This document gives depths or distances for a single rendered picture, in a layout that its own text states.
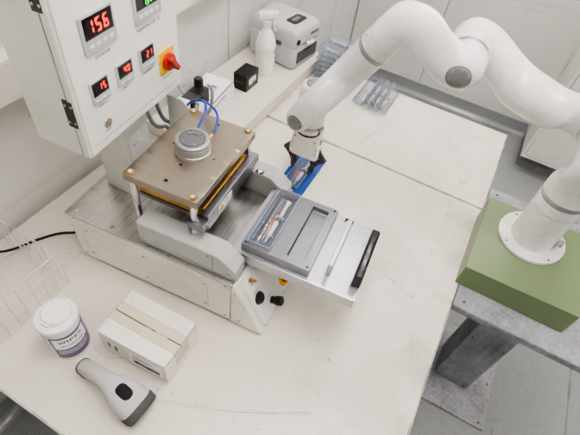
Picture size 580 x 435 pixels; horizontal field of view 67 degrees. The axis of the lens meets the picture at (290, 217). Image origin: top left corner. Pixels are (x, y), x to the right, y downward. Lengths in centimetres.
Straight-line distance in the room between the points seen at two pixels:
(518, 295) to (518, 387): 93
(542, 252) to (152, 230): 107
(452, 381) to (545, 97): 131
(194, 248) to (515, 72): 81
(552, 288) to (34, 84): 132
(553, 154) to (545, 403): 155
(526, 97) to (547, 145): 202
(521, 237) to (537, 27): 206
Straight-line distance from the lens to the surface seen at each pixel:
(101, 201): 118
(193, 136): 99
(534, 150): 316
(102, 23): 88
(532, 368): 232
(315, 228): 105
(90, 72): 89
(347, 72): 118
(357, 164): 160
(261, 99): 174
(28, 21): 85
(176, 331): 105
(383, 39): 111
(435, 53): 105
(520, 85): 112
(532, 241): 140
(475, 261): 134
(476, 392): 212
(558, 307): 137
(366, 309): 122
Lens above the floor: 177
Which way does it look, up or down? 49 degrees down
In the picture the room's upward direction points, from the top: 10 degrees clockwise
